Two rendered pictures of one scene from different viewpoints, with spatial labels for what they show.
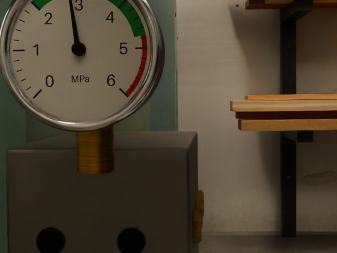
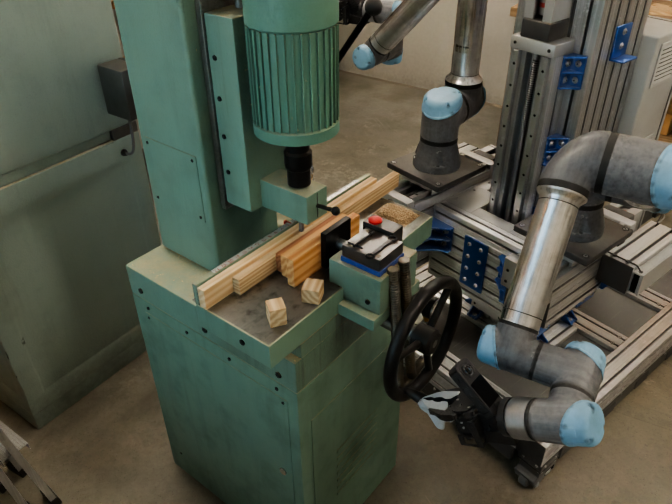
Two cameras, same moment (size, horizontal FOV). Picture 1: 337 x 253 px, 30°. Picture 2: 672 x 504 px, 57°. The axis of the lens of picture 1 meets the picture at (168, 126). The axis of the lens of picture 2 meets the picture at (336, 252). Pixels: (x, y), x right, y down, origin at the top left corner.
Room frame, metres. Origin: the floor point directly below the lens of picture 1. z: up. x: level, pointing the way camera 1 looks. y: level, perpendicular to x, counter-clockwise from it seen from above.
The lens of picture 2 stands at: (-0.25, 1.22, 1.72)
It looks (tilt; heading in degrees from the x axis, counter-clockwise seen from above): 35 degrees down; 304
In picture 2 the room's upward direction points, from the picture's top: 1 degrees counter-clockwise
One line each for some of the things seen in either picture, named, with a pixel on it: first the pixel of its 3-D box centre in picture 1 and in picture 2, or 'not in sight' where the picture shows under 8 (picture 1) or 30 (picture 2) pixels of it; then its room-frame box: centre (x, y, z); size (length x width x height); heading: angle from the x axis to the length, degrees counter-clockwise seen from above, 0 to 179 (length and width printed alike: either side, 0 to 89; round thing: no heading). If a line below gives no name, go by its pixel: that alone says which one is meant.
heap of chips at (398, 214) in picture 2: not in sight; (396, 211); (0.38, 0.02, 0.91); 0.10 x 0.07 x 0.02; 176
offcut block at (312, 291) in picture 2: not in sight; (312, 291); (0.36, 0.41, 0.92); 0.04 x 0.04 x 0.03; 20
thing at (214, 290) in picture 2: not in sight; (299, 234); (0.51, 0.26, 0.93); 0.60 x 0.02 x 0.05; 86
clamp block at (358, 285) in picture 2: not in sight; (373, 271); (0.29, 0.28, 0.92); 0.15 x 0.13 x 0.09; 86
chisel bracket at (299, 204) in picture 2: not in sight; (294, 198); (0.51, 0.27, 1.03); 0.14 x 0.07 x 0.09; 176
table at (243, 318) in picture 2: not in sight; (342, 273); (0.38, 0.27, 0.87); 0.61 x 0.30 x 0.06; 86
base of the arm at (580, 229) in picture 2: not in sight; (577, 211); (0.01, -0.30, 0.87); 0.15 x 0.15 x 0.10
